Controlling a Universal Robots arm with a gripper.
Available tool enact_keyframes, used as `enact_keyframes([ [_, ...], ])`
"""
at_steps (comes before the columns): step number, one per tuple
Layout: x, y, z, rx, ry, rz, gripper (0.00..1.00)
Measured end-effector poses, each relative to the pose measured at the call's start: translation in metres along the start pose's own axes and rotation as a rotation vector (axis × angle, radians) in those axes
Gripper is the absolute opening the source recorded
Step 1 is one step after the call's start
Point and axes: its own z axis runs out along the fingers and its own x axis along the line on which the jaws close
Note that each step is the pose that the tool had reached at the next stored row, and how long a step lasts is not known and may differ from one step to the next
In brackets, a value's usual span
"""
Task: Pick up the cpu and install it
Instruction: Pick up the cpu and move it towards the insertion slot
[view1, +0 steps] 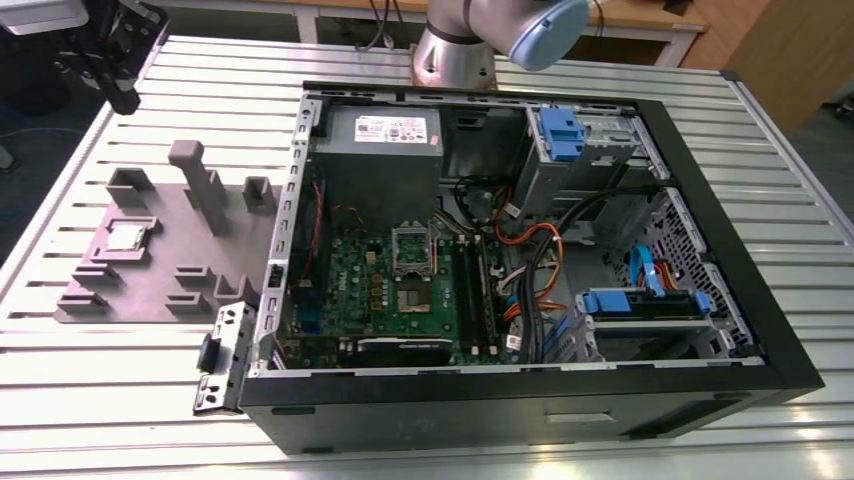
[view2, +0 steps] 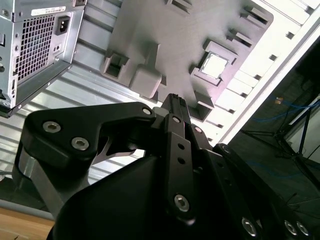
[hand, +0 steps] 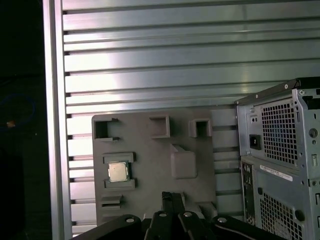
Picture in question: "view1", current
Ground silver CPU chip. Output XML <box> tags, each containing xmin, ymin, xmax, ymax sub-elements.
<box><xmin>105</xmin><ymin>223</ymin><xmax>147</xmax><ymax>252</ymax></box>

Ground CPU socket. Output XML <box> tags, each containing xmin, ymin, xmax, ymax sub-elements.
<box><xmin>393</xmin><ymin>278</ymin><xmax>440</xmax><ymax>317</ymax></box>

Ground black office chair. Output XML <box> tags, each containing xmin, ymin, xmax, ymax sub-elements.
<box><xmin>0</xmin><ymin>33</ymin><xmax>77</xmax><ymax>117</ymax></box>

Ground grey parts rack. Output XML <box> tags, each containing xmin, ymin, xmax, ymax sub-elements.
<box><xmin>53</xmin><ymin>139</ymin><xmax>283</xmax><ymax>326</ymax></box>

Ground grey power supply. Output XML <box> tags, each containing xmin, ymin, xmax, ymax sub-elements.
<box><xmin>310</xmin><ymin>104</ymin><xmax>448</xmax><ymax>237</ymax></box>

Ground metal socket cover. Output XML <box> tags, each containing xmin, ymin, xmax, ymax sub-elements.
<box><xmin>390</xmin><ymin>220</ymin><xmax>441</xmax><ymax>279</ymax></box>

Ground green motherboard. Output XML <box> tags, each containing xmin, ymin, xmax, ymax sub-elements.
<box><xmin>274</xmin><ymin>233</ymin><xmax>517</xmax><ymax>370</ymax></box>

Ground black RAM slot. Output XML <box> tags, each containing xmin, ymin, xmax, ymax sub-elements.
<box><xmin>457</xmin><ymin>235</ymin><xmax>478</xmax><ymax>354</ymax></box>
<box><xmin>465</xmin><ymin>235</ymin><xmax>489</xmax><ymax>354</ymax></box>
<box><xmin>449</xmin><ymin>235</ymin><xmax>469</xmax><ymax>354</ymax></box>

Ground black graphics card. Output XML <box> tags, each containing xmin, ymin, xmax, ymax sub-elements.
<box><xmin>337</xmin><ymin>334</ymin><xmax>457</xmax><ymax>370</ymax></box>

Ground large grey disk bay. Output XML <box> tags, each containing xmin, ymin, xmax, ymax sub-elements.
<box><xmin>513</xmin><ymin>102</ymin><xmax>672</xmax><ymax>217</ymax></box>

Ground black open PC case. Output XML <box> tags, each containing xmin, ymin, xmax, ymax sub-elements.
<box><xmin>191</xmin><ymin>79</ymin><xmax>828</xmax><ymax>456</ymax></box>

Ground hard disk in blue carrier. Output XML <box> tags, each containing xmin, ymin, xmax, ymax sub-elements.
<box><xmin>574</xmin><ymin>288</ymin><xmax>713</xmax><ymax>322</ymax></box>

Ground small grey disk bay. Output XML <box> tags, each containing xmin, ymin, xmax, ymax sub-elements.
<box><xmin>573</xmin><ymin>287</ymin><xmax>762</xmax><ymax>362</ymax></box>

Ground brown wooden cabinet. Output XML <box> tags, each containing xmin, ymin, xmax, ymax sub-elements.
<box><xmin>680</xmin><ymin>0</ymin><xmax>854</xmax><ymax>137</ymax></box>

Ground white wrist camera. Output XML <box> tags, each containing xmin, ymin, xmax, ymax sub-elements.
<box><xmin>0</xmin><ymin>0</ymin><xmax>94</xmax><ymax>37</ymax></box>

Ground thin red wire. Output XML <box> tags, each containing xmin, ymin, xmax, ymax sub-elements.
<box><xmin>298</xmin><ymin>178</ymin><xmax>329</xmax><ymax>290</ymax></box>

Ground multicoloured fan wire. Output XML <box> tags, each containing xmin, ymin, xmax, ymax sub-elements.
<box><xmin>331</xmin><ymin>202</ymin><xmax>370</xmax><ymax>235</ymax></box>

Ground yellow black power wires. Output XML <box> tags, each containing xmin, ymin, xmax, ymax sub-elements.
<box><xmin>430</xmin><ymin>205</ymin><xmax>500</xmax><ymax>242</ymax></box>

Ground blue plastic drive bracket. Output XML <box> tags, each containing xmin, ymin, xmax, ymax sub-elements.
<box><xmin>541</xmin><ymin>107</ymin><xmax>589</xmax><ymax>162</ymax></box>

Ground orange wire bundle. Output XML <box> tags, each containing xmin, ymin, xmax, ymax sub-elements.
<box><xmin>494</xmin><ymin>222</ymin><xmax>570</xmax><ymax>329</ymax></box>

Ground black drive cable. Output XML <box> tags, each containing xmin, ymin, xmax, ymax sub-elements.
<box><xmin>552</xmin><ymin>182</ymin><xmax>670</xmax><ymax>235</ymax></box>

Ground black cable bundle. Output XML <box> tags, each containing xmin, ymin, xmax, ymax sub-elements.
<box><xmin>512</xmin><ymin>259</ymin><xmax>546</xmax><ymax>364</ymax></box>

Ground blue flat wire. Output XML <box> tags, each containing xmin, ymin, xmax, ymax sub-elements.
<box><xmin>629</xmin><ymin>243</ymin><xmax>670</xmax><ymax>297</ymax></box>

